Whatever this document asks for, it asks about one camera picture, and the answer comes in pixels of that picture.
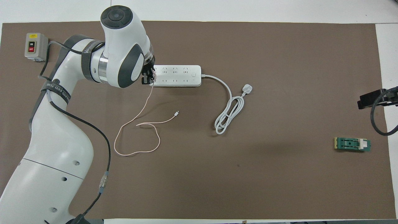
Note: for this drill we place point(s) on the brown table mat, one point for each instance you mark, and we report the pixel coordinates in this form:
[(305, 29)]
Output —
[(279, 171)]

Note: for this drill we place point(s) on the white power strip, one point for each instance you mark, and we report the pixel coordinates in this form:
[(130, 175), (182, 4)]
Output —
[(180, 76)]

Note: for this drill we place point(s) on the pink charger block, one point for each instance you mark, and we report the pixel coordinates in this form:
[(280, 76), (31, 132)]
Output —
[(153, 76)]

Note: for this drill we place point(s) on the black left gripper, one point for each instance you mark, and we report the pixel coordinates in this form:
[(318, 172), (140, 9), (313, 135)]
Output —
[(149, 66)]

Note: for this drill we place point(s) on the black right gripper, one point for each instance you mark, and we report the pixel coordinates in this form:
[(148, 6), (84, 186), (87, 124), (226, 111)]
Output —
[(391, 98)]

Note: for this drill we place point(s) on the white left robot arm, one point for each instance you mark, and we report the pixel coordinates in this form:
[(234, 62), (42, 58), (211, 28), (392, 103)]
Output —
[(56, 149)]

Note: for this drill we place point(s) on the green knife switch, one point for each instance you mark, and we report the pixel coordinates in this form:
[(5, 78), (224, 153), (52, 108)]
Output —
[(349, 143)]

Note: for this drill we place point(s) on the grey on-off switch box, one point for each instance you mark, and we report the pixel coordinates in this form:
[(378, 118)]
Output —
[(32, 45)]

